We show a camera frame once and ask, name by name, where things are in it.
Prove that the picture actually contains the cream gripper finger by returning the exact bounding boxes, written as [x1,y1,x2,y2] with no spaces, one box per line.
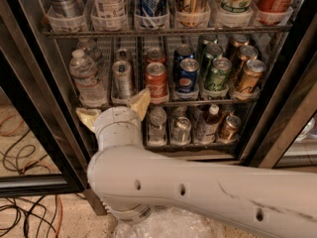
[128,87,151,121]
[75,108,101,132]

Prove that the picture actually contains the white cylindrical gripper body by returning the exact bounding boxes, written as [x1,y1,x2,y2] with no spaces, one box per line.
[94,106,143,151]

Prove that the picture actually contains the silver redbull can front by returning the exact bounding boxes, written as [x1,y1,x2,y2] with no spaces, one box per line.
[112,60,135,99]

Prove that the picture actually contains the silver redbull can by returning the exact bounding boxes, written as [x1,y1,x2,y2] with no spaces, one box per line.
[112,60,135,99]
[114,49,132,63]

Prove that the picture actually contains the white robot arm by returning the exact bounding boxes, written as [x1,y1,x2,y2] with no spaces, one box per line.
[87,106,317,238]

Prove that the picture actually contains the water bottle bottom shelf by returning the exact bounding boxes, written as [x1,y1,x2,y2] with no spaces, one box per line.
[148,106,167,146]

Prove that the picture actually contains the front red coca-cola can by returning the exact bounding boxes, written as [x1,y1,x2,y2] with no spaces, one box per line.
[146,62,167,98]

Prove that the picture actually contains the red coca-cola can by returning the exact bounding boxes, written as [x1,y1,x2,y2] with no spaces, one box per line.
[146,47,166,64]
[146,62,167,98]

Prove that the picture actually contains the silver can bottom shelf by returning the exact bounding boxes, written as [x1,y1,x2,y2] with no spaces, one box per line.
[171,116,191,145]

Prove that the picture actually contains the rear red coca-cola can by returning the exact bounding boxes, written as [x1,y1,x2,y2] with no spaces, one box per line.
[146,47,166,64]

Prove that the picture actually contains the silver redbull can rear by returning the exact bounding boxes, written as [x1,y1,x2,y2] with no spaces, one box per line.
[114,49,132,63]

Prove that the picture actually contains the front blue pepsi can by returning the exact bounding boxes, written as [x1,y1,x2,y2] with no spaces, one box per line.
[176,59,199,93]

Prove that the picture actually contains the blue pepsi can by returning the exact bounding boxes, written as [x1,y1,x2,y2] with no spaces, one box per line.
[176,59,199,93]
[172,44,194,81]

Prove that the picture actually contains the left glass fridge door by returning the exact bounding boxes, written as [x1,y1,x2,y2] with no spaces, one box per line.
[0,55,84,197]

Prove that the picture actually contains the glass fridge door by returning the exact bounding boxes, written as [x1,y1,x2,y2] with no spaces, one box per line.
[241,15,317,171]
[0,55,84,197]

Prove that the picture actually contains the rear blue pepsi can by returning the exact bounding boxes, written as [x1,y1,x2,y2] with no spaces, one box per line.
[172,44,194,81]

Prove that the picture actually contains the front green soda can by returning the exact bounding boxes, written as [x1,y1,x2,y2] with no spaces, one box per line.
[204,57,232,91]

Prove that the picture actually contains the green soda can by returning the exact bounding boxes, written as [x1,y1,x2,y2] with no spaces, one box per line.
[204,57,232,91]
[197,34,218,59]
[200,43,223,78]

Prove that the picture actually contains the middle green soda can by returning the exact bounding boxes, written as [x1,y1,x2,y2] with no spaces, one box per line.
[200,43,223,78]

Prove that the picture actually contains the rear green soda can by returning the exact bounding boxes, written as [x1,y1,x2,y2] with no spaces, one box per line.
[197,34,218,59]

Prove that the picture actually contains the stainless fridge cabinet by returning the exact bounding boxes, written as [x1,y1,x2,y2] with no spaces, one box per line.
[1,0,316,214]

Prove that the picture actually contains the copper can bottom shelf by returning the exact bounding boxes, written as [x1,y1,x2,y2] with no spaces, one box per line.
[218,115,241,140]

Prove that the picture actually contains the white labelled bottle top shelf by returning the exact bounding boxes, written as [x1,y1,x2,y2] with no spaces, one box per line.
[91,0,129,20]

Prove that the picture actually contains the rear gold soda can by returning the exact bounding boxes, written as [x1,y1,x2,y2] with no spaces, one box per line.
[225,34,250,60]

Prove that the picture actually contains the gold soda can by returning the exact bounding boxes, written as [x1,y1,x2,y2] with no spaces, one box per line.
[231,45,259,81]
[225,34,250,60]
[234,59,265,94]

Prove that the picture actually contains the front gold soda can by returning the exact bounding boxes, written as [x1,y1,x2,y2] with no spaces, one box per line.
[234,59,265,94]

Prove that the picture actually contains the middle gold soda can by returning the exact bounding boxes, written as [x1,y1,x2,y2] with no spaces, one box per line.
[231,45,259,81]

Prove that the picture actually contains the right glass fridge door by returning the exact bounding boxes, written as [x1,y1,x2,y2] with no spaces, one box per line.
[241,15,317,171]

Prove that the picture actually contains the front clear water bottle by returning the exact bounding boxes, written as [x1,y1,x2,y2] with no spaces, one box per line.
[69,50,107,107]

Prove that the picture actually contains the clear water bottle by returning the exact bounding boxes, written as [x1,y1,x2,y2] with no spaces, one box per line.
[69,50,107,107]
[76,38,105,77]

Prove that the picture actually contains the amber juice bottle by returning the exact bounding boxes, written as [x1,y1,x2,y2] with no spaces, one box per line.
[195,104,221,144]

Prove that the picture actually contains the rear clear water bottle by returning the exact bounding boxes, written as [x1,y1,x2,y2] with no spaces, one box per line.
[76,38,105,77]

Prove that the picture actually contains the crumpled clear plastic wrap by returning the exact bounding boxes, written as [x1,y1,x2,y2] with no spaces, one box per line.
[112,208,224,238]

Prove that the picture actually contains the orange extension cable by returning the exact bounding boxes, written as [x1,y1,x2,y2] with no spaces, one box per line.
[0,112,64,238]

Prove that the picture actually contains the black floor cables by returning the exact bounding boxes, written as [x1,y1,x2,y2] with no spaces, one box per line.
[0,127,87,238]

